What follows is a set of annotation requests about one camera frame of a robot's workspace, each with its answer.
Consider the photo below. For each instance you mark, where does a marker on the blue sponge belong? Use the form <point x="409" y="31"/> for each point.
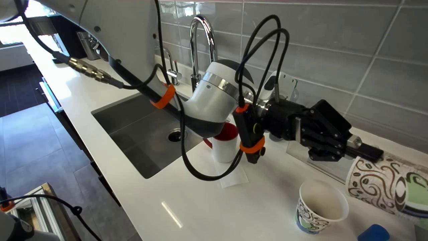
<point x="373" y="233"/>

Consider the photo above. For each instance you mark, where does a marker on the patterned white paper cup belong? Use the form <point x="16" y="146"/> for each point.
<point x="378" y="182"/>
<point x="311" y="218"/>

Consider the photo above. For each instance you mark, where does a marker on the red and white mug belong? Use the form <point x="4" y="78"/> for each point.
<point x="227" y="149"/>

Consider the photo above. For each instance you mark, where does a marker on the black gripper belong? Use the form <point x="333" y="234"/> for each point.
<point x="287" y="120"/>

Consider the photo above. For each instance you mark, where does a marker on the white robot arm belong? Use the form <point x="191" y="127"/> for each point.
<point x="214" y="95"/>

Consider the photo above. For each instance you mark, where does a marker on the round sink drain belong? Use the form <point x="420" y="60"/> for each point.
<point x="173" y="135"/>

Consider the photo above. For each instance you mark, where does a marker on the wooden cart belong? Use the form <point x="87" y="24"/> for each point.
<point x="66" y="228"/>

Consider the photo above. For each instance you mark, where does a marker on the tall chrome faucet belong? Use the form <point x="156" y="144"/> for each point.
<point x="194" y="44"/>

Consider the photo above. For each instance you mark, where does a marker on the grey round device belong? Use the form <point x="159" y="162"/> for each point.
<point x="13" y="229"/>

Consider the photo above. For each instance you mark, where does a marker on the stainless steel sink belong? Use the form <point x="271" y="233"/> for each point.
<point x="128" y="128"/>

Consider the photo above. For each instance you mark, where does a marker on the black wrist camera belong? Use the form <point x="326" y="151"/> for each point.
<point x="248" y="128"/>

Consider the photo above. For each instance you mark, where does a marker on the white paper napkin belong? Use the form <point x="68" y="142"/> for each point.
<point x="235" y="178"/>

